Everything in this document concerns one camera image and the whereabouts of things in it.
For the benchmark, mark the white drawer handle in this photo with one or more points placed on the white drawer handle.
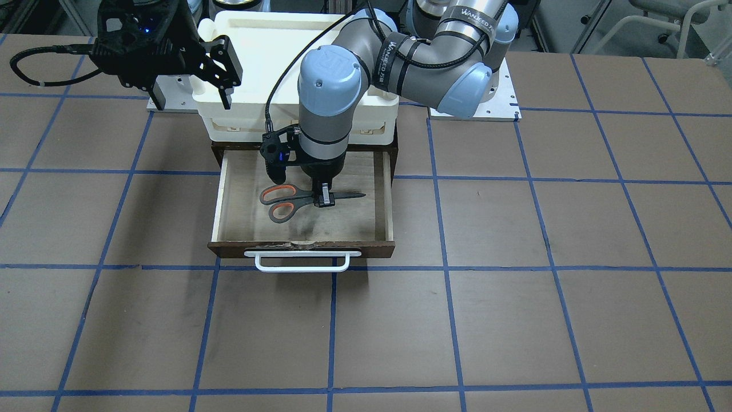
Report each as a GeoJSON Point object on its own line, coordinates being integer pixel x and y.
{"type": "Point", "coordinates": [312, 261]}

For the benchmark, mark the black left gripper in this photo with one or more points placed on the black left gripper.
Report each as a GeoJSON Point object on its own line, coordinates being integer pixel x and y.
{"type": "Point", "coordinates": [321, 170]}

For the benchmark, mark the light wooden drawer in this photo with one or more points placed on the light wooden drawer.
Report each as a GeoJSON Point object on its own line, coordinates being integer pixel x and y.
{"type": "Point", "coordinates": [242, 223]}

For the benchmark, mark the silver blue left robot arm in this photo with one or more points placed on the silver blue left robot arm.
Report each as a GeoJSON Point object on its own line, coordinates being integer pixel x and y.
{"type": "Point", "coordinates": [450, 71]}

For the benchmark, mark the grey orange handled scissors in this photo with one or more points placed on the grey orange handled scissors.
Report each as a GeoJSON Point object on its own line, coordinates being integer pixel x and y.
{"type": "Point", "coordinates": [284, 200]}

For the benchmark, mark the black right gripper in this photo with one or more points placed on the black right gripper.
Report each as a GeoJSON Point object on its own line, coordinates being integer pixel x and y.
{"type": "Point", "coordinates": [184, 50]}

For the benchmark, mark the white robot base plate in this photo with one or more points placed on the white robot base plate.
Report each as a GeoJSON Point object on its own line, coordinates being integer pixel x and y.
{"type": "Point", "coordinates": [480, 95]}

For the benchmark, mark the cream white plastic tray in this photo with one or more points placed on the cream white plastic tray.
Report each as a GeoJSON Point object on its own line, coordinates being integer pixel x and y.
{"type": "Point", "coordinates": [266, 43]}

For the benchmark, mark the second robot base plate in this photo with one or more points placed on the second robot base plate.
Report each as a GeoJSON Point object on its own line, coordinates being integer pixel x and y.
{"type": "Point", "coordinates": [178, 94]}

